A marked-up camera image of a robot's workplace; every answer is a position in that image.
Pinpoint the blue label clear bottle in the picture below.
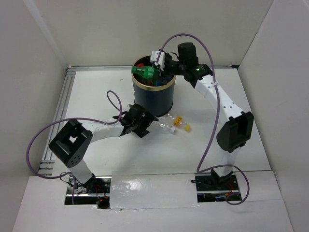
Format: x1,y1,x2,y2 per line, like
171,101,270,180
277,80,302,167
155,81,167,87

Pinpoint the crushed clear bottle white cap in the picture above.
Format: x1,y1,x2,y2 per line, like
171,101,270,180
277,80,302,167
154,121,176,134

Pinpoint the green bottle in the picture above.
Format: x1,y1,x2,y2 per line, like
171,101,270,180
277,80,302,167
131,66,159,80

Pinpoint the clear bottle yellow label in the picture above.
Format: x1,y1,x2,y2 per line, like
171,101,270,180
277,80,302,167
166,113,191,132

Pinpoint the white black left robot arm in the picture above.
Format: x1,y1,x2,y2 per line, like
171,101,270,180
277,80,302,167
49,104,158,193

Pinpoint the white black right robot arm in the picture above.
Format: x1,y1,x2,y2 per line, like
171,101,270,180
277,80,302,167
151,43,254,189

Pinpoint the dark blue gold-rimmed bin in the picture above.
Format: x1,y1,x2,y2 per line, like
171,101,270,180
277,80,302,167
132,54,178,116

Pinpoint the silver tape sheet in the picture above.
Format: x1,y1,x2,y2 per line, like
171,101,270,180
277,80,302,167
110,173,199,210

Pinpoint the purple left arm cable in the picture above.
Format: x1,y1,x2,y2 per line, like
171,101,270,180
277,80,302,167
26,90,126,203

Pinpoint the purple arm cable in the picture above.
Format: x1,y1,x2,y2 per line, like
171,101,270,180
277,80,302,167
158,33,250,205
26,90,126,203

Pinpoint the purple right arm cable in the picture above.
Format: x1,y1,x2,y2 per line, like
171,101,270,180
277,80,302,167
158,33,250,205

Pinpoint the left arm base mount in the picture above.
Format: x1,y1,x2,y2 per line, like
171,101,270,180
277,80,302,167
62,176,112,209

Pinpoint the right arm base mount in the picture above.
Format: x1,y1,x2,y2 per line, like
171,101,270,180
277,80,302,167
191,171,242,203

